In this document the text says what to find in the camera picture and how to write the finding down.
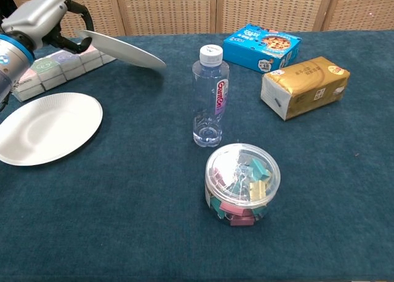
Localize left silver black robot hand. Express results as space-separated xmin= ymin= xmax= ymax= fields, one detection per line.
xmin=1 ymin=0 xmax=95 ymax=54

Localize white paper plate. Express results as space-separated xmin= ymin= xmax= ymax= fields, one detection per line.
xmin=73 ymin=29 xmax=167 ymax=71
xmin=0 ymin=92 xmax=103 ymax=167

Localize wrapped row of pocket tissues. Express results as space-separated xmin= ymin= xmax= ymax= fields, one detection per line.
xmin=10 ymin=44 xmax=117 ymax=103

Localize woven wooden screen panel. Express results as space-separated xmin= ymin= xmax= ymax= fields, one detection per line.
xmin=113 ymin=0 xmax=220 ymax=36
xmin=321 ymin=0 xmax=394 ymax=32
xmin=215 ymin=0 xmax=336 ymax=34
xmin=6 ymin=0 xmax=126 ymax=39

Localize clear plastic water bottle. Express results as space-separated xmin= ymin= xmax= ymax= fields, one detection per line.
xmin=192 ymin=44 xmax=230 ymax=148

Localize teal tablecloth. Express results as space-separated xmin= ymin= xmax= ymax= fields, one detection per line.
xmin=0 ymin=30 xmax=394 ymax=282

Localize blue cookie box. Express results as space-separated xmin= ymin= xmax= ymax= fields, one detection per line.
xmin=222 ymin=23 xmax=302 ymax=75

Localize clear jar of binder clips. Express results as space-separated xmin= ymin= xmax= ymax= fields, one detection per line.
xmin=204 ymin=143 xmax=281 ymax=227

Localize gold tissue pack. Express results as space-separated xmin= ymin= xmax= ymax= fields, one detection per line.
xmin=260 ymin=56 xmax=351 ymax=121

